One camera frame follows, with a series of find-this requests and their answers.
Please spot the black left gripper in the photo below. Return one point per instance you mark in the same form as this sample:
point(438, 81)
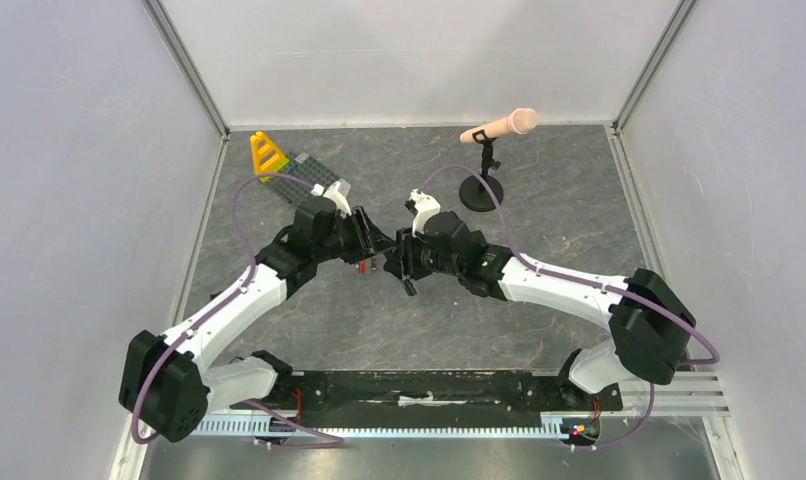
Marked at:
point(368, 242)

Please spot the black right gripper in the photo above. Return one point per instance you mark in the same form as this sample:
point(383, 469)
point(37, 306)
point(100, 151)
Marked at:
point(406, 259)

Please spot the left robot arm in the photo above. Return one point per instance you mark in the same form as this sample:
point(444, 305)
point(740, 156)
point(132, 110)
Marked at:
point(169, 381)

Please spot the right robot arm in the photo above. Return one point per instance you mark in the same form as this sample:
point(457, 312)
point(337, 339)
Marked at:
point(649, 325)

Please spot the grey studded baseplate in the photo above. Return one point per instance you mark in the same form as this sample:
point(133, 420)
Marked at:
point(300, 167)

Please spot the black microphone stand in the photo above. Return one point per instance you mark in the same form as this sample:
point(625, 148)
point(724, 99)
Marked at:
point(481, 192)

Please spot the yellow toy ladder block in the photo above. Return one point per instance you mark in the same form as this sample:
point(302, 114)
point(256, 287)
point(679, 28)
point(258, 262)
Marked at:
point(266, 156)

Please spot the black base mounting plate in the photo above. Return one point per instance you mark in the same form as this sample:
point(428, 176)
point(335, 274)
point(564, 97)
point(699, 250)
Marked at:
point(432, 398)

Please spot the pink microphone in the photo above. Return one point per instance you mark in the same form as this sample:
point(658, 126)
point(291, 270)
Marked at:
point(519, 122)

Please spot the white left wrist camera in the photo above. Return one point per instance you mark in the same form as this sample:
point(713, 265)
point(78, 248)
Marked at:
point(337, 192)

